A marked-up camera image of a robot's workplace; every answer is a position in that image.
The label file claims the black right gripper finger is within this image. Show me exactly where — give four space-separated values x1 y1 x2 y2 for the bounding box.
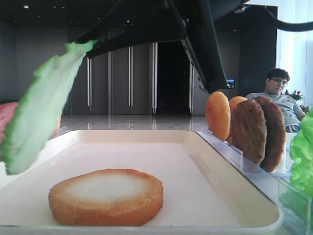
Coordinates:
77 0 176 43

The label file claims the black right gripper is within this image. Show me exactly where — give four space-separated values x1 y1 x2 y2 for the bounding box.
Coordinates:
86 0 245 93

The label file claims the green lettuce leaf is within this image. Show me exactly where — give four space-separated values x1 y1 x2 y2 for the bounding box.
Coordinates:
280 110 313 220
0 40 97 175

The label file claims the front brown meat patty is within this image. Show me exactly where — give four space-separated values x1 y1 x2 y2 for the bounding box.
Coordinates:
231 99 267 165

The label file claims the brown meat patty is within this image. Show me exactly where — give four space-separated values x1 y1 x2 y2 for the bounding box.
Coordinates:
231 99 267 165
255 96 286 172

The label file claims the rear brown meat patty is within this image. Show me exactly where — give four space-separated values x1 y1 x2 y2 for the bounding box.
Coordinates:
255 96 286 172

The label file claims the round bread slice on tray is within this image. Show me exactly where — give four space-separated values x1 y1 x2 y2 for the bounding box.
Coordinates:
48 169 163 226

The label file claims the dark double door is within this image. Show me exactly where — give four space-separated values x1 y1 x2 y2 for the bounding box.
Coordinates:
64 44 153 115

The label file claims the front golden bun slice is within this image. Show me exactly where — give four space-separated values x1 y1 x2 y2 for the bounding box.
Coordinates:
205 91 231 141

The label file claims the golden bun slice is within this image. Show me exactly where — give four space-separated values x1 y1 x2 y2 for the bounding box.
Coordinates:
205 91 231 141
227 96 247 144

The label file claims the rear golden bun slice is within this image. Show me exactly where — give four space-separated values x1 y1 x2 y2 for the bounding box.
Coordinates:
227 96 247 144

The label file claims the seated man with glasses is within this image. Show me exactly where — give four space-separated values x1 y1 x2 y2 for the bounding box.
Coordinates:
246 68 305 133

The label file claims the cream rectangular tray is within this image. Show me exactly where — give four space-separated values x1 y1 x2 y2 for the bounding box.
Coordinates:
0 130 283 235

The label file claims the small wall screen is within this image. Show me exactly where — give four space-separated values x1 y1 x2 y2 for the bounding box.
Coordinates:
226 79 235 89

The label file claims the black cable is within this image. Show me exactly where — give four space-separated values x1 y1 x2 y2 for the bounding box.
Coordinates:
244 2 313 32

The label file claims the right clear acrylic rack rail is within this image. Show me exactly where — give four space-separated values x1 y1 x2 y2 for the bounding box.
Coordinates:
198 128 313 235

